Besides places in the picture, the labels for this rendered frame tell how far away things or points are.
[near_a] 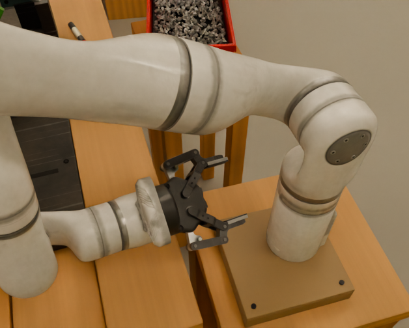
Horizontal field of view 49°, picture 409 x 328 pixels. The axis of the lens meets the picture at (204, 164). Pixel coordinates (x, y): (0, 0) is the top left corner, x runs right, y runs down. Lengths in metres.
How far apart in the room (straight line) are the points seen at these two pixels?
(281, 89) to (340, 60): 2.10
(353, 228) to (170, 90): 0.56
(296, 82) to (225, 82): 0.14
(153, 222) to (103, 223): 0.07
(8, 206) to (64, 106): 0.15
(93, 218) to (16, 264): 0.11
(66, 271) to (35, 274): 0.22
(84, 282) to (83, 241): 0.19
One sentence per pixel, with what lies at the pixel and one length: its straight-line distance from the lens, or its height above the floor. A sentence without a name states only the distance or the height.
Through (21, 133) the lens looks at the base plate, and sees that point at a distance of 0.98.
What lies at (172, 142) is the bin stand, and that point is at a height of 0.62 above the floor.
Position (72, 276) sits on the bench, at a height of 0.88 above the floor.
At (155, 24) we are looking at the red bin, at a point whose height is 0.88.
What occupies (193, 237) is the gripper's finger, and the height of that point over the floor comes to 1.00.
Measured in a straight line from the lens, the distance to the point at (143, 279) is 0.74.
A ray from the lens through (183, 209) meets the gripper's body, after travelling 0.65.
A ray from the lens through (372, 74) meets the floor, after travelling 2.59.
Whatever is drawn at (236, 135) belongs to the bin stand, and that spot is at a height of 0.59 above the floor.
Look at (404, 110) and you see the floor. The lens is 2.44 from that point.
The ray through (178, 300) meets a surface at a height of 0.90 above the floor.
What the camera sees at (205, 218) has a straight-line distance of 0.66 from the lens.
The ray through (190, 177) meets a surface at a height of 1.04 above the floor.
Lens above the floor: 1.57
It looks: 52 degrees down
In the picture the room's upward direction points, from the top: straight up
